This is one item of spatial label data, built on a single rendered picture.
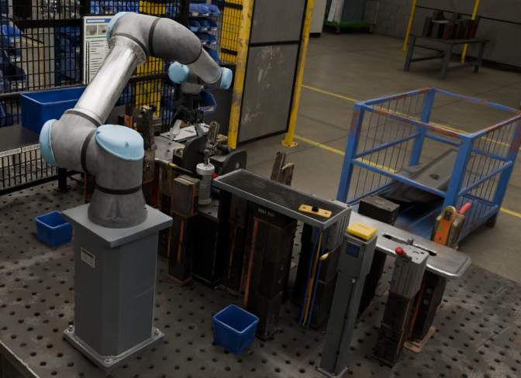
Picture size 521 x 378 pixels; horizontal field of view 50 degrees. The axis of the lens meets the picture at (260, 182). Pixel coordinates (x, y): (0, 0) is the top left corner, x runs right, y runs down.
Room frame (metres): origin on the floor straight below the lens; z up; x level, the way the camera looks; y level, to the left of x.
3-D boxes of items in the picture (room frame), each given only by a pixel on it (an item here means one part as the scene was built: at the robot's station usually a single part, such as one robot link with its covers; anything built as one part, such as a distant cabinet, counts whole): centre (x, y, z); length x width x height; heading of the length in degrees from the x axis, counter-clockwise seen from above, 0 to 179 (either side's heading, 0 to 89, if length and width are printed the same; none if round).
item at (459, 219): (1.69, -0.63, 0.88); 0.15 x 0.11 x 0.36; 148
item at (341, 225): (1.53, -0.23, 0.90); 0.13 x 0.10 x 0.41; 148
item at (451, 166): (3.87, -1.22, 0.47); 1.20 x 0.80 x 0.95; 142
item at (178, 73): (2.01, 0.32, 1.35); 0.11 x 0.11 x 0.08; 77
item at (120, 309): (1.31, 0.36, 0.90); 0.21 x 0.21 x 0.40; 54
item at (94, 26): (2.47, 0.77, 1.30); 0.23 x 0.02 x 0.31; 148
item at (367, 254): (1.30, -0.28, 0.92); 0.08 x 0.08 x 0.44; 58
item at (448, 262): (1.84, -0.06, 1.00); 1.38 x 0.22 x 0.02; 58
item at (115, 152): (1.31, 0.37, 1.27); 0.13 x 0.12 x 0.14; 77
